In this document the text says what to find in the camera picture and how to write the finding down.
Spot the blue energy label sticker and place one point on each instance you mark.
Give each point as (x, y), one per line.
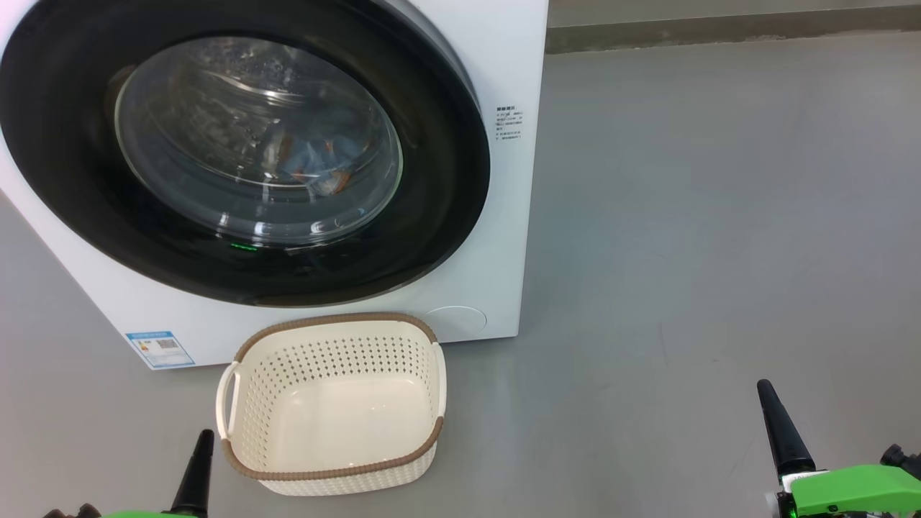
(160, 349)

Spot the dark round glass washer door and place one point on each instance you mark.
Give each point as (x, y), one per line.
(65, 144)

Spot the round drain filter cover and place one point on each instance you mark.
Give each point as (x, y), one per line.
(453, 322)

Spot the cream perforated laundry basket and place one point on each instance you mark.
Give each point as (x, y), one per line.
(331, 345)

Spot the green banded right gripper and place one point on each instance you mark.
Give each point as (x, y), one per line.
(856, 493)

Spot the white front-load washing machine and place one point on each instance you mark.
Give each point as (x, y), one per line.
(518, 252)

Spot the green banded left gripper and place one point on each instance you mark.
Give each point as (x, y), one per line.
(129, 515)

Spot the small printed text label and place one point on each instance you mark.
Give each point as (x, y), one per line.
(509, 124)

